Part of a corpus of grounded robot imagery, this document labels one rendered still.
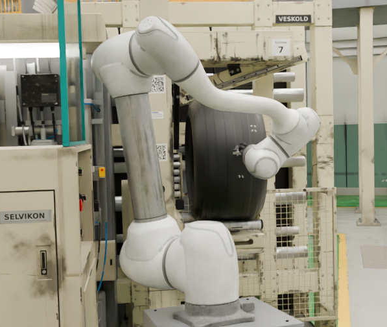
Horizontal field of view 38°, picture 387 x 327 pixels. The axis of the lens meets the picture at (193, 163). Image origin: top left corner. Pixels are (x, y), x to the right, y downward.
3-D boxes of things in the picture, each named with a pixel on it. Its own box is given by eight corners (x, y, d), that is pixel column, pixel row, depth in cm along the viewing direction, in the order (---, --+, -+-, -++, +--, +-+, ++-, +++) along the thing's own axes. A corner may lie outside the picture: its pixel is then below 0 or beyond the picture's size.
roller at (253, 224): (181, 230, 243) (181, 235, 238) (181, 220, 241) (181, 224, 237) (260, 226, 246) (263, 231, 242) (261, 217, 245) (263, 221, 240)
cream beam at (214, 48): (170, 62, 267) (168, 30, 266) (166, 68, 292) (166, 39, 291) (295, 60, 273) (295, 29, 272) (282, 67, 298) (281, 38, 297)
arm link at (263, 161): (255, 180, 198) (284, 155, 198) (266, 190, 183) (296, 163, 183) (236, 157, 196) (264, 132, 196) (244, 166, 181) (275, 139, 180)
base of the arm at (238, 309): (269, 318, 157) (268, 298, 157) (196, 331, 148) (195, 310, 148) (238, 306, 173) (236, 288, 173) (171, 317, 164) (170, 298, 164)
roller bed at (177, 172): (144, 214, 283) (142, 154, 281) (143, 210, 297) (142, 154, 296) (183, 212, 285) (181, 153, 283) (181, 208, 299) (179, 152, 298)
